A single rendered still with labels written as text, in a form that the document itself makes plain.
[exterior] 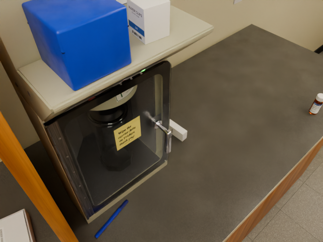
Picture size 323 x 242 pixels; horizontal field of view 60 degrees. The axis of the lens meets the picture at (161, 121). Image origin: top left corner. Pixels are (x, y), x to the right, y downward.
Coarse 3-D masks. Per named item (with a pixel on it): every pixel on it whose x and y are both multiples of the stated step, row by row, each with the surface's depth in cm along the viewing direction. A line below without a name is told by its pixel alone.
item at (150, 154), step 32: (160, 64) 62; (96, 96) 55; (128, 96) 61; (160, 96) 69; (64, 128) 54; (96, 128) 60; (96, 160) 66; (128, 160) 76; (160, 160) 90; (96, 192) 74
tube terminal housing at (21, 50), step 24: (0, 0) 36; (24, 0) 37; (0, 24) 37; (24, 24) 39; (0, 48) 43; (24, 48) 41; (24, 96) 49; (48, 144) 58; (72, 192) 71; (96, 216) 84
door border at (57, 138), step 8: (56, 128) 52; (56, 136) 53; (56, 144) 55; (64, 144) 56; (64, 152) 57; (64, 160) 59; (72, 160) 60; (72, 168) 62; (72, 176) 64; (72, 184) 65; (80, 184) 68; (80, 192) 69; (88, 200) 74; (88, 208) 76; (88, 216) 79
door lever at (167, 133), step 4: (156, 124) 75; (160, 124) 75; (156, 128) 76; (160, 128) 75; (164, 128) 74; (164, 132) 74; (168, 132) 73; (164, 136) 75; (168, 136) 73; (164, 140) 76; (168, 140) 75; (164, 144) 77; (168, 144) 76; (164, 148) 78; (168, 148) 77; (168, 152) 79
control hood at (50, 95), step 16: (176, 16) 53; (192, 16) 53; (176, 32) 49; (192, 32) 49; (208, 32) 50; (144, 48) 45; (160, 48) 45; (176, 48) 46; (32, 64) 42; (128, 64) 42; (144, 64) 43; (32, 80) 40; (48, 80) 40; (112, 80) 40; (32, 96) 42; (48, 96) 38; (64, 96) 38; (80, 96) 38; (48, 112) 39
